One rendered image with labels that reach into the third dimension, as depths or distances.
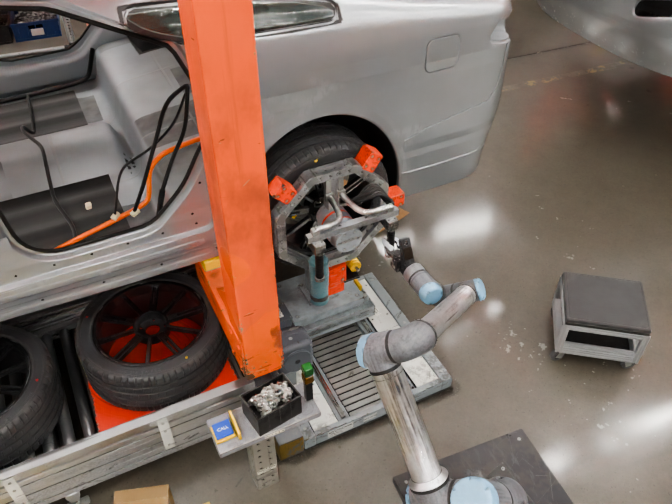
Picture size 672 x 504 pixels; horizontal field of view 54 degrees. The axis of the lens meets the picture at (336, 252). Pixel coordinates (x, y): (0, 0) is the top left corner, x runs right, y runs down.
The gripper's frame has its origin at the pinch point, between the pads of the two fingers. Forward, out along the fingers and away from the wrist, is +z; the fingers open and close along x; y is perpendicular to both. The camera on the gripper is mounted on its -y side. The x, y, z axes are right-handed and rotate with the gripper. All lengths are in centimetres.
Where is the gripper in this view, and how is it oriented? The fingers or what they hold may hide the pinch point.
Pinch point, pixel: (388, 238)
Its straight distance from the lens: 290.2
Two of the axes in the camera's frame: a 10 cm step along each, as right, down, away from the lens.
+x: 9.0, -3.0, 3.3
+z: -4.4, -6.1, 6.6
